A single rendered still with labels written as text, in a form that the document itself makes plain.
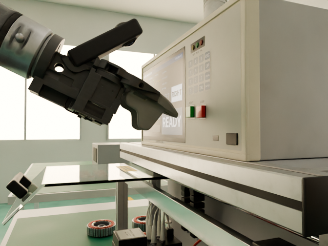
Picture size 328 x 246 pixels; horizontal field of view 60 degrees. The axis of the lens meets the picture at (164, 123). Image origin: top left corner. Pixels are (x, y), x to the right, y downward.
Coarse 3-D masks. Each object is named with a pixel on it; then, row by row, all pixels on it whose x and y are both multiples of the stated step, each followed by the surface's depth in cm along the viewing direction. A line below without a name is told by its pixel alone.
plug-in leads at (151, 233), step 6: (150, 204) 68; (156, 210) 64; (150, 216) 65; (150, 222) 65; (162, 222) 65; (168, 222) 68; (150, 228) 65; (162, 228) 64; (168, 228) 68; (150, 234) 65; (162, 234) 64; (168, 234) 68; (150, 240) 65; (162, 240) 64
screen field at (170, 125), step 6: (180, 108) 51; (162, 114) 60; (180, 114) 51; (162, 120) 60; (168, 120) 56; (174, 120) 53; (180, 120) 51; (162, 126) 59; (168, 126) 56; (174, 126) 53; (180, 126) 51; (162, 132) 59; (168, 132) 56; (174, 132) 53; (180, 132) 51
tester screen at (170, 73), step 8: (176, 56) 53; (168, 64) 56; (176, 64) 53; (152, 72) 66; (160, 72) 61; (168, 72) 56; (176, 72) 53; (144, 80) 72; (152, 80) 66; (160, 80) 61; (168, 80) 56; (176, 80) 53; (160, 88) 61; (176, 104) 53; (160, 120) 61; (160, 128) 61; (152, 136) 66; (160, 136) 61; (168, 136) 56; (176, 136) 52
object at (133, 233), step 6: (132, 228) 67; (138, 228) 67; (114, 234) 64; (120, 234) 63; (126, 234) 63; (132, 234) 63; (138, 234) 63; (144, 234) 63; (156, 234) 69; (114, 240) 64; (120, 240) 60; (126, 240) 60; (132, 240) 60; (138, 240) 61; (144, 240) 61; (156, 240) 66; (168, 240) 66; (174, 240) 66
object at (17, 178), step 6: (18, 174) 57; (12, 180) 50; (18, 180) 52; (24, 180) 59; (30, 180) 60; (6, 186) 50; (12, 186) 50; (18, 186) 50; (24, 186) 59; (12, 192) 50; (18, 192) 50; (24, 192) 51
